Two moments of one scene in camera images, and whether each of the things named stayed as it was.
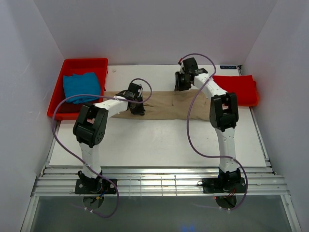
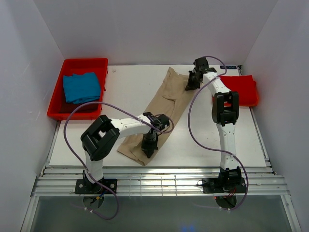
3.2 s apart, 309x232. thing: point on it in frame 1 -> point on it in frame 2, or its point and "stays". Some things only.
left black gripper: [140, 111] -> [149, 149]
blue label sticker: [228, 67] stays
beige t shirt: [174, 105] -> [172, 97]
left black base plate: [95, 186] stays
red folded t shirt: [244, 86] stays
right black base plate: [224, 185] stays
